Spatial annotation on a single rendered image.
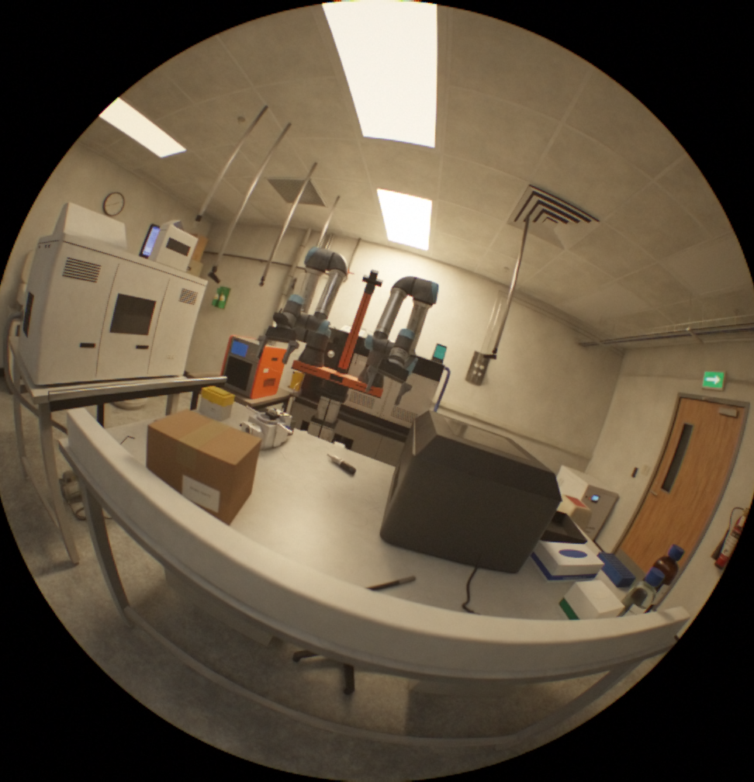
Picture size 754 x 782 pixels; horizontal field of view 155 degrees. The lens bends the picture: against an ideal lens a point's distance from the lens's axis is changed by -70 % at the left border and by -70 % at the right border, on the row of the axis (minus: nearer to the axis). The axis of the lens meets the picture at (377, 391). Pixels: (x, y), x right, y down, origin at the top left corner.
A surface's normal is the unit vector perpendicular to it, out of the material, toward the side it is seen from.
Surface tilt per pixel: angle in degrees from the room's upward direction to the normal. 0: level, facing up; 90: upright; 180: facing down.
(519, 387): 90
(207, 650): 0
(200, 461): 90
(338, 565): 0
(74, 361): 90
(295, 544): 0
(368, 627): 90
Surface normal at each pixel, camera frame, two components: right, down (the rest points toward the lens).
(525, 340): -0.14, 0.08
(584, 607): -0.95, -0.32
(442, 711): 0.32, -0.94
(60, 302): 0.94, 0.33
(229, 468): 0.07, 0.15
